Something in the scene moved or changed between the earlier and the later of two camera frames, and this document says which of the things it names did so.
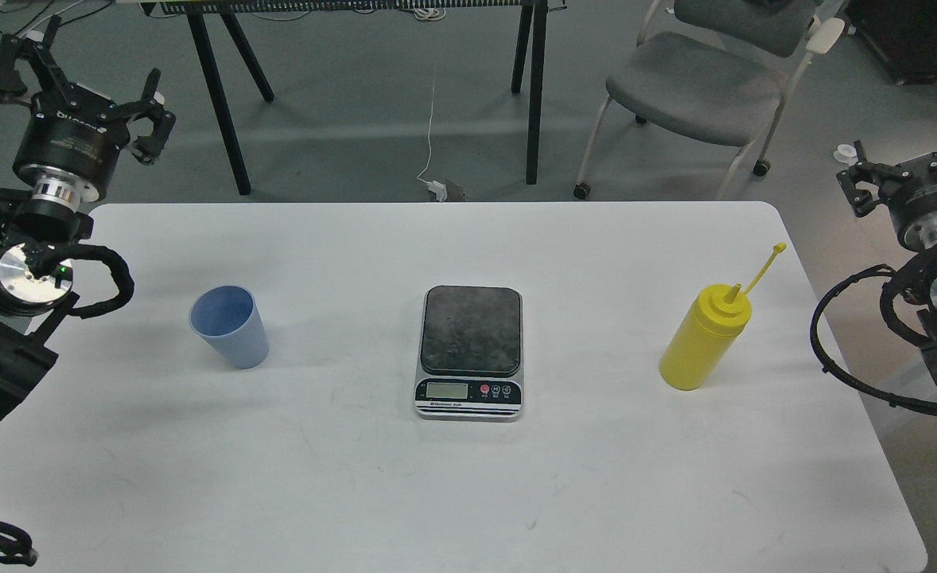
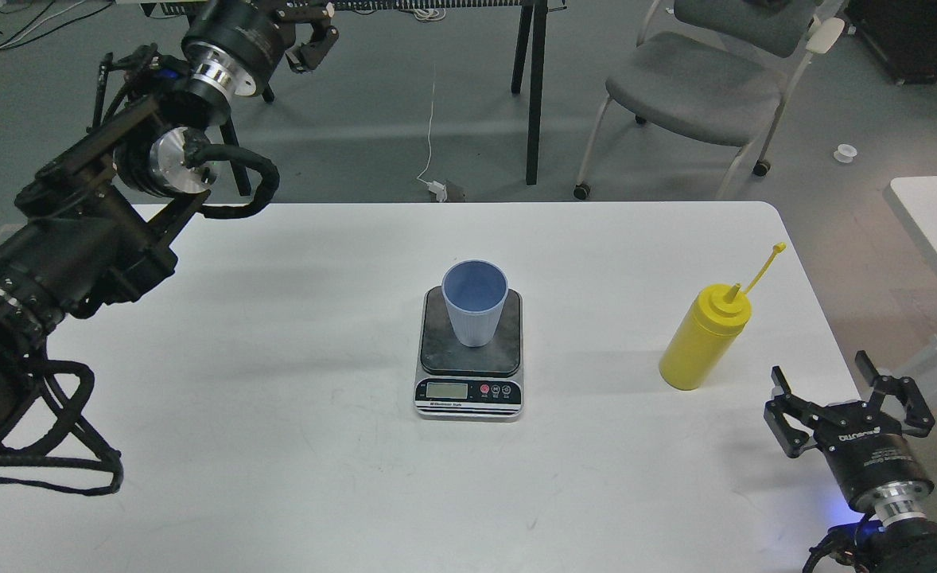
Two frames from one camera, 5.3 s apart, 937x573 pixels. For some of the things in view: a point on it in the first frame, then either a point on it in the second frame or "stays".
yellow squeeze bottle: x=705 y=337 stays
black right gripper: x=931 y=198 -> x=879 y=471
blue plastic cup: x=227 y=317 -> x=474 y=291
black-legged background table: x=528 y=77 stays
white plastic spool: x=846 y=153 stays
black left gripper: x=68 y=146 -> x=232 y=45
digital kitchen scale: x=471 y=353 stays
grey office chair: x=723 y=76 stays
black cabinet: x=920 y=41 stays
